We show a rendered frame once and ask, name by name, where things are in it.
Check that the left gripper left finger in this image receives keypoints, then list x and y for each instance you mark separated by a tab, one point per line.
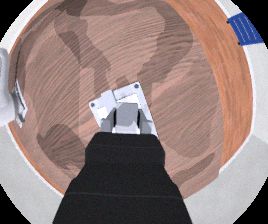
108	122

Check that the grey tap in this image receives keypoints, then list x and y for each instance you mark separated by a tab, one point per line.
127	111

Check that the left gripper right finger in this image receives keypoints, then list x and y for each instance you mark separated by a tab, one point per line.
144	125

